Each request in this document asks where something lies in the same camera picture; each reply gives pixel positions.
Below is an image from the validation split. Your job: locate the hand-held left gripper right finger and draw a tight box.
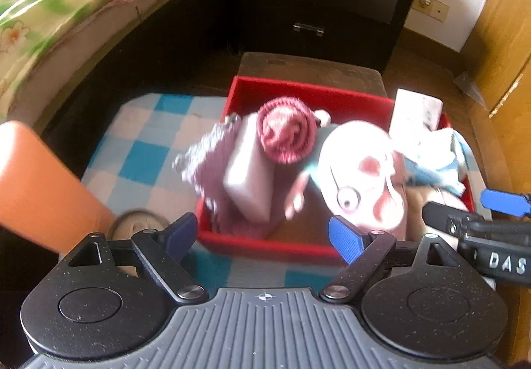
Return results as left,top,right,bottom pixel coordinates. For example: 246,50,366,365
319,215,459,306

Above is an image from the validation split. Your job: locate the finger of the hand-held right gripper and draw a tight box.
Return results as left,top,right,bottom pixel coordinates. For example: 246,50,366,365
480,188,531,217
422,201,482,235

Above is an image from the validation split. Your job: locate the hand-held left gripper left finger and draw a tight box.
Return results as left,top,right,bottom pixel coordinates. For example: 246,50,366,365
66,212,208,306

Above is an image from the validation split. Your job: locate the beige plush toy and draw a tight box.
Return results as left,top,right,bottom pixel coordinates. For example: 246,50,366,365
407,186,476,224

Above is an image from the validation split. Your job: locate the blue face mask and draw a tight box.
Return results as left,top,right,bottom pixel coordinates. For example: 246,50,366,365
404,130,474,195

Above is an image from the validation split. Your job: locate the pale green towel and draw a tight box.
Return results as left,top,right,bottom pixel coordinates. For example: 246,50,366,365
409,126,461,164

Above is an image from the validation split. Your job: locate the pink pig plush toy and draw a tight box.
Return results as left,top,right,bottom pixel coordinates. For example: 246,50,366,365
286,109,411,241

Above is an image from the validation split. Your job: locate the red cardboard box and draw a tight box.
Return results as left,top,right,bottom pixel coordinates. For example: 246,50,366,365
195,75,478,266

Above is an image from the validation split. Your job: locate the white sponge block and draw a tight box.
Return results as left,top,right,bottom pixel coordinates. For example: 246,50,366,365
223,112,276,224

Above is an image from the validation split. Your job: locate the white speckled sponge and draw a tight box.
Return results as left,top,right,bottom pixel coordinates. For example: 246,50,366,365
390,89,444,137

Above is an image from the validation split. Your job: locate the purple and pink knitted sock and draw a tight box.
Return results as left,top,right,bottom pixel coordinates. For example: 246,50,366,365
172,98,320,239

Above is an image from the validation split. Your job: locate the round tan lid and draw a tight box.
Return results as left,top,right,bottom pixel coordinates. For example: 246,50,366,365
107,209,169,278

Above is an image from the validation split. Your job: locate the blue white checked mat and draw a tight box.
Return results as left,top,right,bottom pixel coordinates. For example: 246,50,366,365
79,93,353,291

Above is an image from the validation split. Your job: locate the orange ribbed plastic piece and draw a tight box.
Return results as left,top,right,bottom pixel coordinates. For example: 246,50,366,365
0,120,119,257

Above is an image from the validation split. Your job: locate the yellow wooden cabinet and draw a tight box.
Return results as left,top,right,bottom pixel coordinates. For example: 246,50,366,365
458,0,531,154

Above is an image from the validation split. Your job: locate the brown wooden stool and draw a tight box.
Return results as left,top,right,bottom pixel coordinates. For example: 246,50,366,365
238,51,388,98

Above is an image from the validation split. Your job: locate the bed mattress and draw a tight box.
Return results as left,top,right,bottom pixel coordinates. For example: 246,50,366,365
0,0,220,121

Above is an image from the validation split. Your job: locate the dark bed frame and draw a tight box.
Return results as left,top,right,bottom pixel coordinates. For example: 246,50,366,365
41,0,245,154

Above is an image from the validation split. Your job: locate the wall power outlet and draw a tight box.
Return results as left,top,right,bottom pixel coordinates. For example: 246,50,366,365
416,0,451,23

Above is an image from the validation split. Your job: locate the metal drawer handle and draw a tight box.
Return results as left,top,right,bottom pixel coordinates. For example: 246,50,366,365
292,22,325,38

